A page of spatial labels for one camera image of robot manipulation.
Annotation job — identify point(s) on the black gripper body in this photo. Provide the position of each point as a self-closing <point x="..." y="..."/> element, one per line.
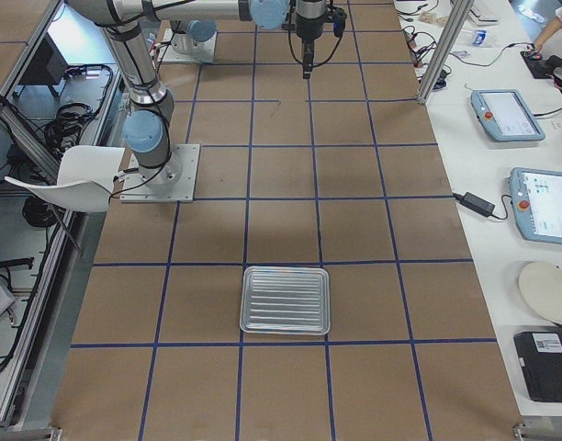
<point x="309" y="24"/>

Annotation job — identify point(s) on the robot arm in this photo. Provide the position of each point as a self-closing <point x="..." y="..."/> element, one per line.
<point x="303" y="20"/>
<point x="120" y="24"/>

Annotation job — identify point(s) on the silver ribbed metal tray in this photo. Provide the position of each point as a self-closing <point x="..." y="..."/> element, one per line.
<point x="285" y="300"/>

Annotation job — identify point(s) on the bag of wooden pieces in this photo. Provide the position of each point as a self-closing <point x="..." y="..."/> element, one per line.
<point x="433" y="19"/>

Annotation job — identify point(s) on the blue teach pendant far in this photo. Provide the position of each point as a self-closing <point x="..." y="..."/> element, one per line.
<point x="504" y="116"/>

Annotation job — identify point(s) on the blue teach pendant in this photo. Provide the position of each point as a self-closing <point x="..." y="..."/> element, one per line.
<point x="504" y="116"/>
<point x="536" y="197"/>

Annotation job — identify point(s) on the black power adapter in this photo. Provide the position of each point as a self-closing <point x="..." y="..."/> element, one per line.
<point x="480" y="206"/>

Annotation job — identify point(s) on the white plastic chair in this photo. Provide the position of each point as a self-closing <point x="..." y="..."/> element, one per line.
<point x="84" y="182"/>

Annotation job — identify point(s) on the blue teach pendant near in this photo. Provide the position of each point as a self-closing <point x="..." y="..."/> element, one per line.
<point x="536" y="197"/>

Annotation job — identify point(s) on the white round plate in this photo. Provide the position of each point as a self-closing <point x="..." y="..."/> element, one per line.
<point x="540" y="285"/>

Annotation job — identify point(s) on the black laptop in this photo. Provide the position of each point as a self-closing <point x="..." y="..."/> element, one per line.
<point x="540" y="357"/>

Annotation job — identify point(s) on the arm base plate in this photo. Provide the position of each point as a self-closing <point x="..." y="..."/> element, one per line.
<point x="176" y="182"/>
<point x="182" y="49"/>

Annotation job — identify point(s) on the aluminium frame post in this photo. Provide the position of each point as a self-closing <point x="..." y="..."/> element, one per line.
<point x="444" y="45"/>

